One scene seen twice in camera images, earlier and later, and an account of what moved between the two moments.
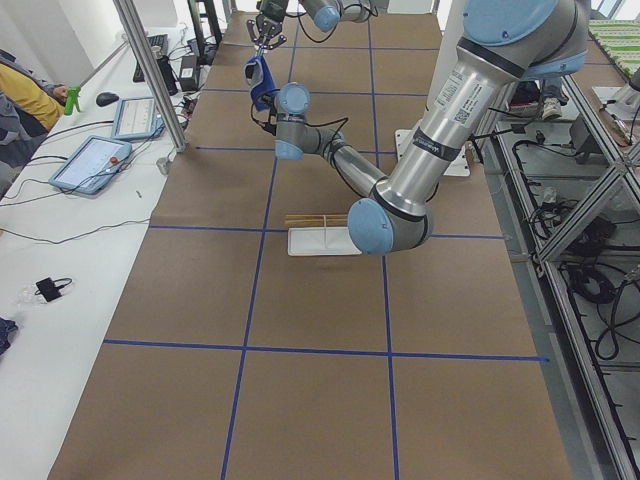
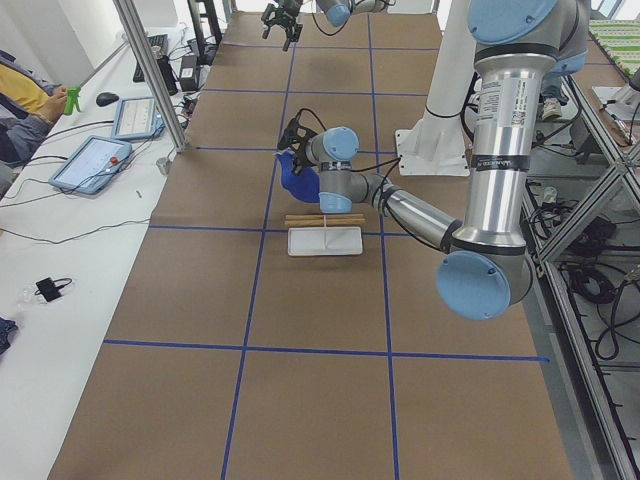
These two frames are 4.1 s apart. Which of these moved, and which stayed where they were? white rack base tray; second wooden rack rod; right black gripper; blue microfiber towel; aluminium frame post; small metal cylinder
Moved: right black gripper; blue microfiber towel
Stayed: aluminium frame post; small metal cylinder; second wooden rack rod; white rack base tray
